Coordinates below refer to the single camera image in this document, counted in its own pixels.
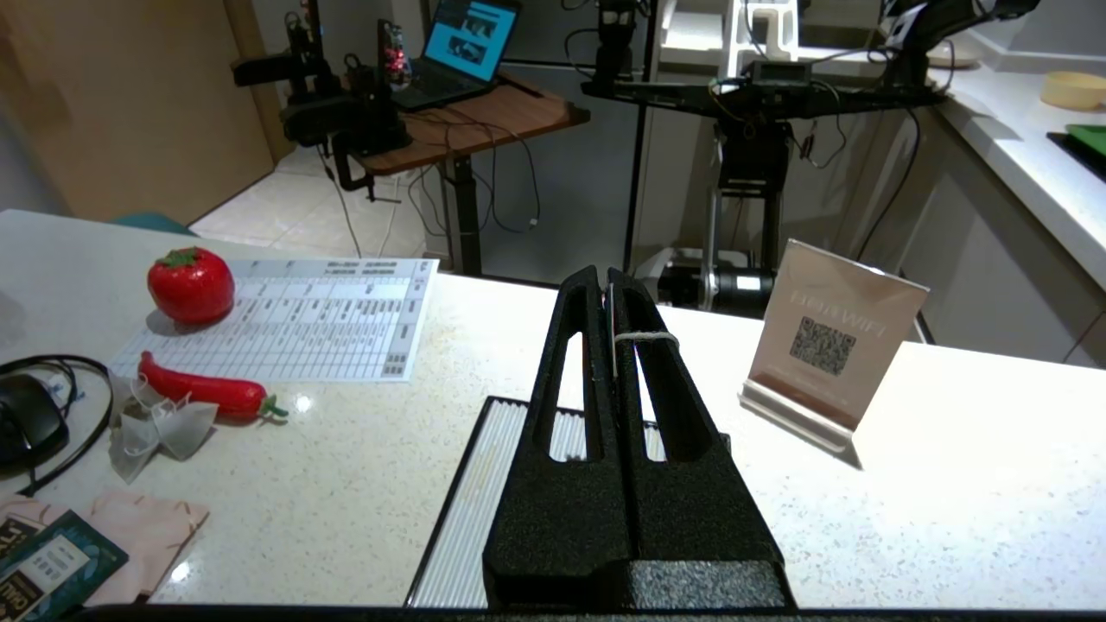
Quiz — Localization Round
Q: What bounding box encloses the pink paper packet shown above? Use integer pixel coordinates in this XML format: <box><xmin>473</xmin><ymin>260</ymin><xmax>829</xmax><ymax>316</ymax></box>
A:
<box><xmin>0</xmin><ymin>491</ymin><xmax>211</xmax><ymax>608</ymax></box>

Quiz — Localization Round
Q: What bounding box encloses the black tissue box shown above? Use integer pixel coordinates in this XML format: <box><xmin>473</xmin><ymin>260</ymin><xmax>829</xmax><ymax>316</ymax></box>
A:
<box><xmin>406</xmin><ymin>396</ymin><xmax>731</xmax><ymax>608</ymax></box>

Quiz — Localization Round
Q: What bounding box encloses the small beige round dish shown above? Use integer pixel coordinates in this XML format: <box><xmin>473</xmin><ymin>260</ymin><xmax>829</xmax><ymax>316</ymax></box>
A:
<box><xmin>925</xmin><ymin>41</ymin><xmax>986</xmax><ymax>70</ymax></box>

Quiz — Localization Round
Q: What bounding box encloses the black round pedestal table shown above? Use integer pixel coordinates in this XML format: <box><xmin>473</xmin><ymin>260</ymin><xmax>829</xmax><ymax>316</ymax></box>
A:
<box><xmin>581</xmin><ymin>73</ymin><xmax>950</xmax><ymax>316</ymax></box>

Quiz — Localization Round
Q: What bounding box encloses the black dangling cable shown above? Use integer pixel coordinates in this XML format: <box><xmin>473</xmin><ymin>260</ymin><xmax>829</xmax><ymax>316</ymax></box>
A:
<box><xmin>406</xmin><ymin>112</ymin><xmax>541</xmax><ymax>238</ymax></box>

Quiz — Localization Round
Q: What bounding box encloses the red toy chili pepper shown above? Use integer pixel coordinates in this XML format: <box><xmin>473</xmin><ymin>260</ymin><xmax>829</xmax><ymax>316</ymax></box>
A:
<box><xmin>138</xmin><ymin>351</ymin><xmax>289</xmax><ymax>422</ymax></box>

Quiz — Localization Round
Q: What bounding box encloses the yellow bowl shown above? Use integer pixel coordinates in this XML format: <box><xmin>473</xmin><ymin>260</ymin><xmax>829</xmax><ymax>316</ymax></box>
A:
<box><xmin>1039</xmin><ymin>71</ymin><xmax>1106</xmax><ymax>111</ymax></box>

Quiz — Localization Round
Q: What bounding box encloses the red toy tomato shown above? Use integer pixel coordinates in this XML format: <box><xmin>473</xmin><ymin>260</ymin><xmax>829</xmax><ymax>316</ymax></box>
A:
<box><xmin>147</xmin><ymin>247</ymin><xmax>236</xmax><ymax>326</ymax></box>

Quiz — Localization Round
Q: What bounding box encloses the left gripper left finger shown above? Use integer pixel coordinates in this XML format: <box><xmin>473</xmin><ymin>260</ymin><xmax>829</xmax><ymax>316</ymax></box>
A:
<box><xmin>482</xmin><ymin>266</ymin><xmax>628</xmax><ymax>610</ymax></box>

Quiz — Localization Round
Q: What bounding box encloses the black mouse cable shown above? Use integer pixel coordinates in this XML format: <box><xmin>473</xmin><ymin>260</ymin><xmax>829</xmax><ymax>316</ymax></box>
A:
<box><xmin>0</xmin><ymin>354</ymin><xmax>115</xmax><ymax>498</ymax></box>

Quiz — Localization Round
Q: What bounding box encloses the dark green printed packet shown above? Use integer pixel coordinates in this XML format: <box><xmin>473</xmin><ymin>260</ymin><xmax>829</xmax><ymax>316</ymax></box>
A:
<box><xmin>0</xmin><ymin>510</ymin><xmax>129</xmax><ymax>621</ymax></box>

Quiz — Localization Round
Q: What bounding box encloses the white printed menu sheet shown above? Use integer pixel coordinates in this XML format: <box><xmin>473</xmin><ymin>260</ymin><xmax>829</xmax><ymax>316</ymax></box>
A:
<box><xmin>111</xmin><ymin>257</ymin><xmax>440</xmax><ymax>383</ymax></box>

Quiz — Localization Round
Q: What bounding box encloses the brown wooden side table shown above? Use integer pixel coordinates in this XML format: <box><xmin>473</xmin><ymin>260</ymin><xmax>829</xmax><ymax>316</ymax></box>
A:
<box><xmin>350</xmin><ymin>73</ymin><xmax>593</xmax><ymax>277</ymax></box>

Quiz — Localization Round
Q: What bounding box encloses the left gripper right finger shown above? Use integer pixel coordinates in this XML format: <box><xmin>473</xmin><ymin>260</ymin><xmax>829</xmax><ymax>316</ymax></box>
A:
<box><xmin>603</xmin><ymin>269</ymin><xmax>785</xmax><ymax>562</ymax></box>

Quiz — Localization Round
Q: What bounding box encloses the crumpled white wrapper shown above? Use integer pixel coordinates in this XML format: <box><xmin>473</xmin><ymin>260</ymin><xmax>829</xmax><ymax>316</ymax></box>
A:
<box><xmin>108</xmin><ymin>371</ymin><xmax>219</xmax><ymax>485</ymax></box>

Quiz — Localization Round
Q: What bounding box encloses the QR code table sign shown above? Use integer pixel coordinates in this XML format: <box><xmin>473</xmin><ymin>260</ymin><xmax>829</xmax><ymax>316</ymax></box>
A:
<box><xmin>739</xmin><ymin>239</ymin><xmax>931</xmax><ymax>454</ymax></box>

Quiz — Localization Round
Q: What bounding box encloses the tan wooden door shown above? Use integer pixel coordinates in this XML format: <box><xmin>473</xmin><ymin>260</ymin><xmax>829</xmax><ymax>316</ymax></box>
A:
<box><xmin>0</xmin><ymin>0</ymin><xmax>277</xmax><ymax>221</ymax></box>

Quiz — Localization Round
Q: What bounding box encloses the black laptop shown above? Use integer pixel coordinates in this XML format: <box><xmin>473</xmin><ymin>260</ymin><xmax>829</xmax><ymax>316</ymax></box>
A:
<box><xmin>393</xmin><ymin>0</ymin><xmax>522</xmax><ymax>111</ymax></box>

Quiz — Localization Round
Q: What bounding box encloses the black computer mouse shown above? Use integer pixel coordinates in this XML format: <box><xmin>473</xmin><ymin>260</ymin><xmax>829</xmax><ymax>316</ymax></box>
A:
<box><xmin>0</xmin><ymin>373</ymin><xmax>70</xmax><ymax>472</ymax></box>

